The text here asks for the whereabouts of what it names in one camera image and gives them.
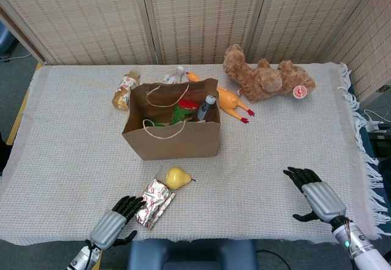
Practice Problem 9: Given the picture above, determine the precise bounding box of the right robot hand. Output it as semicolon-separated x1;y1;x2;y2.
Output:
282;166;348;224

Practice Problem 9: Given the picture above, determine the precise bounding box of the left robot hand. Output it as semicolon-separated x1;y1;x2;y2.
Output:
89;195;147;251

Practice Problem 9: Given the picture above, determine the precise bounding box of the silver foil snack packet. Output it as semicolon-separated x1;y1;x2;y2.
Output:
135;177;177;230

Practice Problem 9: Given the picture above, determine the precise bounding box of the green Pringles can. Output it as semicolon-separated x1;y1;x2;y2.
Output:
168;98;199;126

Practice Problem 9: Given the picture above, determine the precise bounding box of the clear plastic water bottle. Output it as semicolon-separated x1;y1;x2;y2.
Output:
196;95;217;121

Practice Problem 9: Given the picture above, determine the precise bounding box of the yellow pear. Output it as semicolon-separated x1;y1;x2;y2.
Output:
165;166;196;191

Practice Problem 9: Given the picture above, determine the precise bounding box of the brown paper bag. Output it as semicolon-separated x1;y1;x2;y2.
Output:
121;78;221;161

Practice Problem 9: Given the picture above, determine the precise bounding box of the amber tea bottle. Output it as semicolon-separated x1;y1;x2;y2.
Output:
111;70;142;111

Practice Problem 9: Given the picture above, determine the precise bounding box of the small clear red-label bottle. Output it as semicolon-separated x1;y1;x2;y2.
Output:
160;65;186;85

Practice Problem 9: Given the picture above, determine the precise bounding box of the white woven tablecloth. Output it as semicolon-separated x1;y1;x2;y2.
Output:
0;61;386;247

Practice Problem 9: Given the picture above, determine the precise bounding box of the black device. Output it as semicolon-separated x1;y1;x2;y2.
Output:
368;129;391;158

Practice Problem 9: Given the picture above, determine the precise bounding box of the blue padded seat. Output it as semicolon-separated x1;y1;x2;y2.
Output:
127;238;258;270

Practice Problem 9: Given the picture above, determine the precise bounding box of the brown teddy bear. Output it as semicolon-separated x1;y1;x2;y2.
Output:
222;43;316;102

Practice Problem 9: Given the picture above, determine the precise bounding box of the orange rubber chicken toy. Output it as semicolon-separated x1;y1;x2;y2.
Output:
185;71;256;125

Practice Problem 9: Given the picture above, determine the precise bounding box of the bamboo folding screen panel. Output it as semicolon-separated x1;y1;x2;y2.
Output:
146;0;269;65
323;0;391;103
247;0;379;65
0;0;153;66

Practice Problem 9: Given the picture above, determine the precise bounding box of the blue chair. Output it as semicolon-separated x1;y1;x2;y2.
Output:
0;22;16;59

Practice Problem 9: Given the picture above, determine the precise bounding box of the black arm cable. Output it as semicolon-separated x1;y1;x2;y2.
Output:
84;238;94;270

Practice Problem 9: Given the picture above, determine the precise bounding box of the black floor cable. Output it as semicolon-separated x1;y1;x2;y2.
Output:
255;249;290;270

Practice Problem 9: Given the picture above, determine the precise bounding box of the white power adapter with cable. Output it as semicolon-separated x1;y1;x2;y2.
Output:
363;109;391;133

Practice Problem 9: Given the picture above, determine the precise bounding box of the white floor cable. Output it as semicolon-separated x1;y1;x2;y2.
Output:
0;52;33;62

